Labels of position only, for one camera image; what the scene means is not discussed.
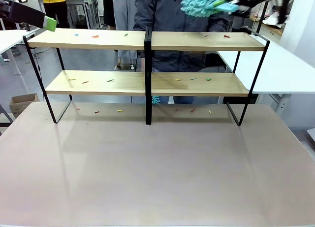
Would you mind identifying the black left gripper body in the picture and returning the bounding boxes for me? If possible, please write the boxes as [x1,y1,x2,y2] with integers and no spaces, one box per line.
[0,0,12,18]

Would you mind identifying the white paper sheets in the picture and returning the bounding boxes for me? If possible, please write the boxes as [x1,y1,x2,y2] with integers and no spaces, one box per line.
[260,11,291,28]

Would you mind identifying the person in yellow shirt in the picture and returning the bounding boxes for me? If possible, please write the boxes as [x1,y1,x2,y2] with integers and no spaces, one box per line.
[40,0,70,29]

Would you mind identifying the white table with metal legs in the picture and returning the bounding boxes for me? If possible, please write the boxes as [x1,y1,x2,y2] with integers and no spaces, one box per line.
[0,27,41,76]

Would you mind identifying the grey background desk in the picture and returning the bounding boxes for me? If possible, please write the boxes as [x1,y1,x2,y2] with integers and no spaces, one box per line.
[32,0,99,30]

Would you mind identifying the person in grey jacket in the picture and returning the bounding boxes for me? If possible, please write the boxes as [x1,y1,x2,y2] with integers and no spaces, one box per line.
[133,0,231,105]

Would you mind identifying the large white table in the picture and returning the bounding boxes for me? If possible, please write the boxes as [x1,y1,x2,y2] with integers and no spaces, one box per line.
[218,34,315,117]

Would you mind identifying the person in black clothes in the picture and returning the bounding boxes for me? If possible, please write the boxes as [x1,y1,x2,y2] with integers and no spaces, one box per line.
[102,0,117,28]

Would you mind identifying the cardboard box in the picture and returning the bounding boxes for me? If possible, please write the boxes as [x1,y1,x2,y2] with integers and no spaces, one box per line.
[9,93,40,119]

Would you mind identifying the person in grey trousers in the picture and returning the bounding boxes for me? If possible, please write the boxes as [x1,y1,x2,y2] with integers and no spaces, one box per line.
[112,0,138,68]

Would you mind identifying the black metal stand leg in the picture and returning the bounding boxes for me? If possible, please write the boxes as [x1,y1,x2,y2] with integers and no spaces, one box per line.
[0,104,14,136]

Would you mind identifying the grey white board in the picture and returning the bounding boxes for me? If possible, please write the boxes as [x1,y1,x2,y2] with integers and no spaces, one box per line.
[306,128,315,144]

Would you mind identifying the black metal post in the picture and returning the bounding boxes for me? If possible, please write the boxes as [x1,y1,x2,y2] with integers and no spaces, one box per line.
[255,0,269,33]

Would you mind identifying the black robot cable sleeve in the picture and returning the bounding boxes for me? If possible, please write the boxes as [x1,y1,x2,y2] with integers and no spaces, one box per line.
[277,0,291,25]

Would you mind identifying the black frame wooden shelf rack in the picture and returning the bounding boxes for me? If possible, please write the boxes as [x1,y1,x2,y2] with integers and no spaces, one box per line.
[22,26,271,127]

